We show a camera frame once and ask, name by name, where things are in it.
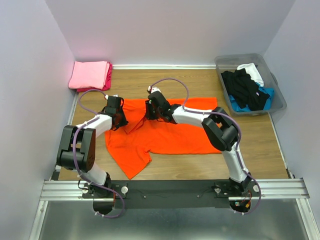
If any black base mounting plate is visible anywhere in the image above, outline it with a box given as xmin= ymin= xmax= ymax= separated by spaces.
xmin=82 ymin=179 xmax=260 ymax=213

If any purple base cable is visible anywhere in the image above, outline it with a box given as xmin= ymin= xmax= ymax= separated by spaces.
xmin=87 ymin=183 xmax=126 ymax=220
xmin=233 ymin=174 xmax=263 ymax=216

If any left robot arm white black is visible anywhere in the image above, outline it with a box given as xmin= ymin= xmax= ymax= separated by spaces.
xmin=56 ymin=106 xmax=128 ymax=198

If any orange t shirt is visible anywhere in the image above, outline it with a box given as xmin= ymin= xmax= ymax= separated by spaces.
xmin=104 ymin=99 xmax=220 ymax=179

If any aluminium front rail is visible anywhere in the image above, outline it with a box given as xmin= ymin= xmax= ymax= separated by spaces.
xmin=40 ymin=178 xmax=310 ymax=201

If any white shirt in bin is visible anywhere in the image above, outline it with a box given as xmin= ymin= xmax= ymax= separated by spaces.
xmin=236 ymin=63 xmax=265 ymax=87

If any black shirt in bin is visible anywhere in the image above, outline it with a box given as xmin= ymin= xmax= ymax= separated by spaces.
xmin=221 ymin=69 xmax=260 ymax=96

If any folded magenta shirt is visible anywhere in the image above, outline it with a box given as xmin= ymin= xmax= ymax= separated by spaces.
xmin=76 ymin=62 xmax=113 ymax=93

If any blue shirt in bin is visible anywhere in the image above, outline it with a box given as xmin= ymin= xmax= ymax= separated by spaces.
xmin=228 ymin=86 xmax=275 ymax=113

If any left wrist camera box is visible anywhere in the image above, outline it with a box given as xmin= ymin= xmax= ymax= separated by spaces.
xmin=106 ymin=95 xmax=124 ymax=109

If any folded light pink shirt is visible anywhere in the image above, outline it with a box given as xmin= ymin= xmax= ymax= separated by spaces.
xmin=68 ymin=60 xmax=111 ymax=90

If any clear plastic bin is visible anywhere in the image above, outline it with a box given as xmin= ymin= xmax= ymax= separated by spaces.
xmin=214 ymin=53 xmax=287 ymax=116

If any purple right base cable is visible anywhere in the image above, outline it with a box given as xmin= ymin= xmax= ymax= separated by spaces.
xmin=233 ymin=174 xmax=263 ymax=216

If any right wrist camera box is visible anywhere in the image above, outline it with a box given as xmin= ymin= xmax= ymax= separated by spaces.
xmin=148 ymin=87 xmax=170 ymax=109

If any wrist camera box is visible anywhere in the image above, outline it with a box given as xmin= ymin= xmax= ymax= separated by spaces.
xmin=106 ymin=95 xmax=124 ymax=109
xmin=148 ymin=87 xmax=170 ymax=109

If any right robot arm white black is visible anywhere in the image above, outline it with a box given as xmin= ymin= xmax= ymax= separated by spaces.
xmin=145 ymin=100 xmax=252 ymax=196

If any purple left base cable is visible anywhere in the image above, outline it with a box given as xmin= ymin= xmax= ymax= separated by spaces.
xmin=87 ymin=183 xmax=126 ymax=220

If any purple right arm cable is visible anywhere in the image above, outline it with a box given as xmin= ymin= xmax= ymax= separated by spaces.
xmin=147 ymin=78 xmax=253 ymax=181

